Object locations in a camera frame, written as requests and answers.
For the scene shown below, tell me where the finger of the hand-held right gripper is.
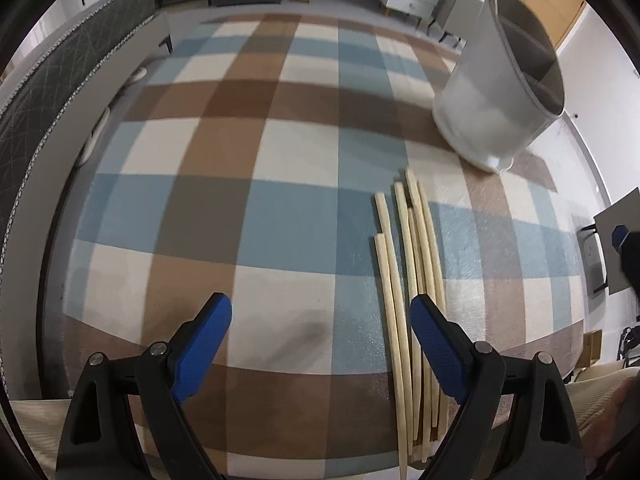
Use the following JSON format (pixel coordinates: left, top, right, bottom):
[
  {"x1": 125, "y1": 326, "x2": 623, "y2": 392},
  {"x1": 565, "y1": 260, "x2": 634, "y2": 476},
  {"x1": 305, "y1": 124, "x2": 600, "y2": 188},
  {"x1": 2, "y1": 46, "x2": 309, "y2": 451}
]
[{"x1": 612, "y1": 225, "x2": 640, "y2": 281}]

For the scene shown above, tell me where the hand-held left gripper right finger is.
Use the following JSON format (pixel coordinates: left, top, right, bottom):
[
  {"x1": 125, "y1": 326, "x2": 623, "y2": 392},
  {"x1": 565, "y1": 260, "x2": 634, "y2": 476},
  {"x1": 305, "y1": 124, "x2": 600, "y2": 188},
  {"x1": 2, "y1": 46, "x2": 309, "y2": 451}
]
[{"x1": 410, "y1": 294, "x2": 586, "y2": 480}]

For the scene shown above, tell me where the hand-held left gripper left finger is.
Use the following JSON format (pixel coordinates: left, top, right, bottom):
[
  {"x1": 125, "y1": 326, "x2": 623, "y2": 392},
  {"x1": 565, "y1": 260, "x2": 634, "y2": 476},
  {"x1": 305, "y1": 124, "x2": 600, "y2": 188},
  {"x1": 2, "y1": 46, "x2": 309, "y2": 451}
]
[{"x1": 56, "y1": 292, "x2": 233, "y2": 480}]

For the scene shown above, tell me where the pile of wooden chopsticks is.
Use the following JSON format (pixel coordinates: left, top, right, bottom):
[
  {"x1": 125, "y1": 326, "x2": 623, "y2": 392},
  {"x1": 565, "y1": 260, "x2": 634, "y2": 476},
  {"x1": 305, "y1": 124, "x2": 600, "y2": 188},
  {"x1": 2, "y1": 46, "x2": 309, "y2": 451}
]
[{"x1": 372, "y1": 167, "x2": 448, "y2": 480}]

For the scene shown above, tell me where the grey divided utensil holder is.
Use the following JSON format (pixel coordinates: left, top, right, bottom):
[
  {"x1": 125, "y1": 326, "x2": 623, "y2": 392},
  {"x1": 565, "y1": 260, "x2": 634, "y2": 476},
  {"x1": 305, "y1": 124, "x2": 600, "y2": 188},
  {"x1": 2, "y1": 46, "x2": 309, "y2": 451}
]
[{"x1": 432, "y1": 0, "x2": 566, "y2": 173}]

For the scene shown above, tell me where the grey chair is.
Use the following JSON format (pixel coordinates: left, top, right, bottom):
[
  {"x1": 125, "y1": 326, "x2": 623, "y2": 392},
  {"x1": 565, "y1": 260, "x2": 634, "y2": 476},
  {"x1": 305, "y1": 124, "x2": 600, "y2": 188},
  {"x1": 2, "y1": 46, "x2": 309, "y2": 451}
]
[{"x1": 580, "y1": 225, "x2": 608, "y2": 296}]

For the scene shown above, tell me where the black chair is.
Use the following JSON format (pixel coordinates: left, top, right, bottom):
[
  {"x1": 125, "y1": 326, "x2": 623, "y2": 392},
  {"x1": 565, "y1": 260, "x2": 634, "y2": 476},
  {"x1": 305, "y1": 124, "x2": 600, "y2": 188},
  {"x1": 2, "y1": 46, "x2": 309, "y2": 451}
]
[{"x1": 619, "y1": 326, "x2": 640, "y2": 361}]

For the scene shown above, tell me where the cardboard box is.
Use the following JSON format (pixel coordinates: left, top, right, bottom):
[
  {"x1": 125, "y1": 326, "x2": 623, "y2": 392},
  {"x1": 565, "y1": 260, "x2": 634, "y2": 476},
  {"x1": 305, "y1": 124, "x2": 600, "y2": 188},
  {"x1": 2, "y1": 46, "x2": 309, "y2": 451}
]
[{"x1": 580, "y1": 330, "x2": 603, "y2": 368}]

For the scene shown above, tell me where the cream textured bedsheet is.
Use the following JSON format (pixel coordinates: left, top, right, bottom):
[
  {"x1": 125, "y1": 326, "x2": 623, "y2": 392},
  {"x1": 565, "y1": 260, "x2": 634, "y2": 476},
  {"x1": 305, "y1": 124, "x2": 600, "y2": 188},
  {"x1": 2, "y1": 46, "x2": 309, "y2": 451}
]
[{"x1": 10, "y1": 362, "x2": 640, "y2": 480}]

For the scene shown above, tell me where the plaid blanket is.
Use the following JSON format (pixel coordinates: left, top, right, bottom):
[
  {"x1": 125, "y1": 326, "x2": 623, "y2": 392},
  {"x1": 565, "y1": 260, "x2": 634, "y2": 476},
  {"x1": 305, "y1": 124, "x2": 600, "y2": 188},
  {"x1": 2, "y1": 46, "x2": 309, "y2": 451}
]
[{"x1": 42, "y1": 12, "x2": 588, "y2": 480}]

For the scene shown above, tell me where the wooden door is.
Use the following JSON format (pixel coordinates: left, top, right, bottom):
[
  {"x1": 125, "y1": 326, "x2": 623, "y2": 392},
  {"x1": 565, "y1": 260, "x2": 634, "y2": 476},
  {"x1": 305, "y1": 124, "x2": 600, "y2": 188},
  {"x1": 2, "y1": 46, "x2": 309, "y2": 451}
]
[{"x1": 510, "y1": 0, "x2": 586, "y2": 51}]

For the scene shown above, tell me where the grey cabinet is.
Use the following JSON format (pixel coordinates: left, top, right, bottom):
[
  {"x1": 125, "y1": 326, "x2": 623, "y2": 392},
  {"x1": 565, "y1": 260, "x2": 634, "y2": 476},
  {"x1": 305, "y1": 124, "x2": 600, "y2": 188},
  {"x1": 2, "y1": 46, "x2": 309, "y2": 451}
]
[{"x1": 432, "y1": 0, "x2": 476, "y2": 51}]

